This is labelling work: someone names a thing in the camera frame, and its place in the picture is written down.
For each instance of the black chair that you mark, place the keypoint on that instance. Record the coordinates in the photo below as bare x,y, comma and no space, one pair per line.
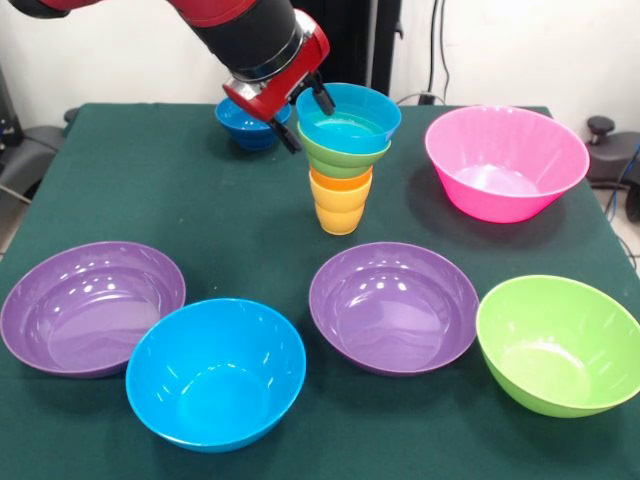
25,150

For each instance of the small green bowl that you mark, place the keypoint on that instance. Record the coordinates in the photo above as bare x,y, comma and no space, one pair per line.
340,162

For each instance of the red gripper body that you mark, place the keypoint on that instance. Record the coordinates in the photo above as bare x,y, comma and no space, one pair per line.
280,88

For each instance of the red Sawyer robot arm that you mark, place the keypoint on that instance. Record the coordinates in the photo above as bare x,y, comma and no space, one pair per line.
240,25

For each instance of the small dark blue bowl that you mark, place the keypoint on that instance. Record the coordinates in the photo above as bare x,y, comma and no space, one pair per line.
245,133

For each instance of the large pink bowl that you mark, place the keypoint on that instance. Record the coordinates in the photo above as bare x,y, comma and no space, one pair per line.
500,170

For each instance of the orange cup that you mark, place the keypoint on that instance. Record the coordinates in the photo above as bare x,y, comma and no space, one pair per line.
340,180

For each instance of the large blue bowl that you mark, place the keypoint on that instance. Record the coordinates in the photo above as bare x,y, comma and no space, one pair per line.
215,380

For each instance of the yellow cup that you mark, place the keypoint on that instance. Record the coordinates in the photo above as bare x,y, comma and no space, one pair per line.
340,210

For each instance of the small light blue bowl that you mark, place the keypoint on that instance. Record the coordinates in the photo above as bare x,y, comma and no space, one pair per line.
355,125

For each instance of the large green bowl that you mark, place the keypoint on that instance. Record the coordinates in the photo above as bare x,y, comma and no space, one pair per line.
555,350

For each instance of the dark green table cloth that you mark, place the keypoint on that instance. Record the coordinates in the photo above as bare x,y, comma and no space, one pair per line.
400,430

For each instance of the purple bowl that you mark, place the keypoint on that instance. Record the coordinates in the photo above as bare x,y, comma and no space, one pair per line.
90,315
390,310

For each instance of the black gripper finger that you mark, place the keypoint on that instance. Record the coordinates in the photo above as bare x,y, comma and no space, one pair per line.
287,135
321,95

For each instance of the black knobbed equipment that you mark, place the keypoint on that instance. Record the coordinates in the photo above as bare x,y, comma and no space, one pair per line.
600,128

